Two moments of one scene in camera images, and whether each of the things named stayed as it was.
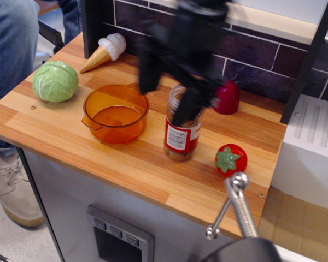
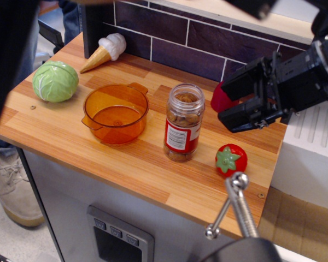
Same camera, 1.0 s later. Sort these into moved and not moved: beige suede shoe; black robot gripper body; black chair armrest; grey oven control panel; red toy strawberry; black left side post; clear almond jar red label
Moved: black robot gripper body
Not moved: black left side post; grey oven control panel; beige suede shoe; red toy strawberry; clear almond jar red label; black chair armrest
